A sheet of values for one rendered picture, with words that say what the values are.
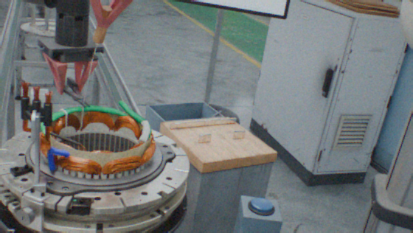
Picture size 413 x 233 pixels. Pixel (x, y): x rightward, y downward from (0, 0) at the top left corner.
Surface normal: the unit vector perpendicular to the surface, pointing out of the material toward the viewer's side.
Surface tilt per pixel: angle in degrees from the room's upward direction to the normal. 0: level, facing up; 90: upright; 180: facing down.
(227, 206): 90
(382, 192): 0
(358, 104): 90
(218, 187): 90
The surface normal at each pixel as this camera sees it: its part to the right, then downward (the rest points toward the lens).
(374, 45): 0.33, 0.40
